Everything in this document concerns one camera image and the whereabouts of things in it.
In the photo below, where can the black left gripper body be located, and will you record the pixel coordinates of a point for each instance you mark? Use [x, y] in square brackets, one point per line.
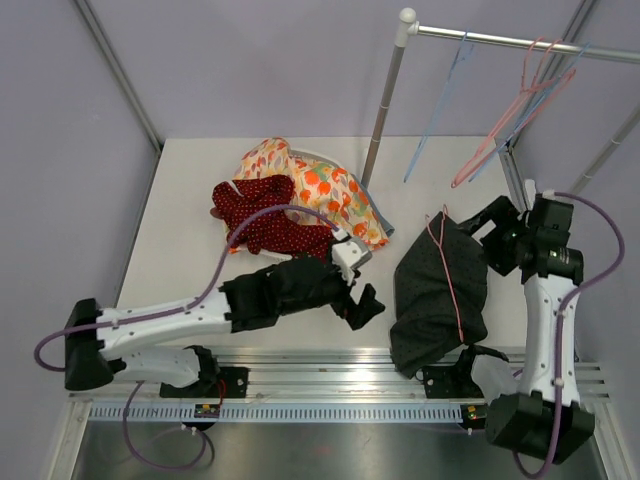
[334, 290]

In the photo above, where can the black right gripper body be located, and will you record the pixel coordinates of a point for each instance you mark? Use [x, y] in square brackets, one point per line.
[501, 245]

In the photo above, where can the dark dotted skirt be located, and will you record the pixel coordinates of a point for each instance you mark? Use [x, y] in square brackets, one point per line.
[425, 328]

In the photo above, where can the red polka dot skirt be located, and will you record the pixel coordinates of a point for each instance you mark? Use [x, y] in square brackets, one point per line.
[275, 232]

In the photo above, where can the light blue denim skirt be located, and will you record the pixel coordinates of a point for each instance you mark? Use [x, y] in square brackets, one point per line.
[387, 220]

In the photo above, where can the orange floral skirt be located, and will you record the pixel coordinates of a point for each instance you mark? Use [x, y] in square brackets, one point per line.
[320, 184]

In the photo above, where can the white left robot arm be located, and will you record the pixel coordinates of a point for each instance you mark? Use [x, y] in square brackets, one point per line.
[104, 344]

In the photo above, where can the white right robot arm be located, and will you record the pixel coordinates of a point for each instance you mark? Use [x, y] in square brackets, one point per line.
[538, 414]

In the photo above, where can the white perforated plastic basket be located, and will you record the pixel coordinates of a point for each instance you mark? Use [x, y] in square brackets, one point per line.
[266, 178]

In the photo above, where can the grey metal clothes rack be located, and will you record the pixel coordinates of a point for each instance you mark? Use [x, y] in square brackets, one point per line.
[409, 26]

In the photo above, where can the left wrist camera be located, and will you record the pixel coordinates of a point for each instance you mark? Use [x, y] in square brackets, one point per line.
[348, 254]

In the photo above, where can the aluminium mounting rail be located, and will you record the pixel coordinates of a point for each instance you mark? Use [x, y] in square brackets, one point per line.
[358, 375]

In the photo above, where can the white slotted cable duct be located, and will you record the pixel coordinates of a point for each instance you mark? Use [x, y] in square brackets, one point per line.
[280, 413]

